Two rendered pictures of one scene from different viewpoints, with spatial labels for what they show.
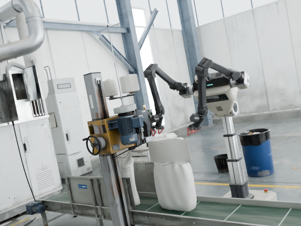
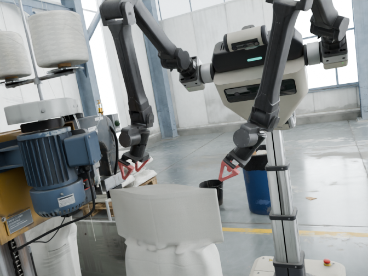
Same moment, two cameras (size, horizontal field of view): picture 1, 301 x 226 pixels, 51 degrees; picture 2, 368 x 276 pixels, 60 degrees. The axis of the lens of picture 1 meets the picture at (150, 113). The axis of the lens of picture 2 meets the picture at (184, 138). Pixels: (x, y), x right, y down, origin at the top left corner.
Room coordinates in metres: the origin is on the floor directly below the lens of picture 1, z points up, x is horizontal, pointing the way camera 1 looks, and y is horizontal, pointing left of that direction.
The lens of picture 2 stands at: (1.77, 0.06, 1.38)
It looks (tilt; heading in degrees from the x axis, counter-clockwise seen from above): 8 degrees down; 346
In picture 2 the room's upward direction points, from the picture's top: 9 degrees counter-clockwise
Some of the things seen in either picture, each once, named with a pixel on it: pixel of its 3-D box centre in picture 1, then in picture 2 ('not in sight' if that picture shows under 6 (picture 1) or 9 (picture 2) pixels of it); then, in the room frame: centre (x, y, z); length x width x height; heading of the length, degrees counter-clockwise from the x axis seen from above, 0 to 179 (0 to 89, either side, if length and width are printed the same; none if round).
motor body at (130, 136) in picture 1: (127, 129); (53, 171); (2.79, 0.22, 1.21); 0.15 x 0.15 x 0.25
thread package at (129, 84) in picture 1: (129, 84); (59, 40); (2.91, 0.14, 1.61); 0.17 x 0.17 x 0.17
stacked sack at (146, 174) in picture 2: not in sight; (135, 178); (6.52, -0.27, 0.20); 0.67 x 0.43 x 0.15; 140
